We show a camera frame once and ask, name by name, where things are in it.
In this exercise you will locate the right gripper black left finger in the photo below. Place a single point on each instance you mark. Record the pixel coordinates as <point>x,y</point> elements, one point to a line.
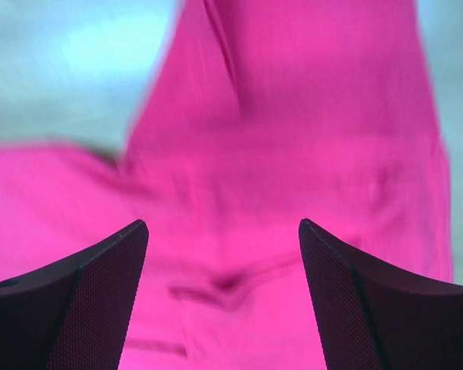
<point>74,313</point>

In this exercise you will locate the magenta t shirt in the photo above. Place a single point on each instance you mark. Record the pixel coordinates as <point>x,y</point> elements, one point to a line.
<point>265,113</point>

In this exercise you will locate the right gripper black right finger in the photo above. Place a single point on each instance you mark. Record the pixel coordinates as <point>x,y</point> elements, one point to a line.
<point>373,315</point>

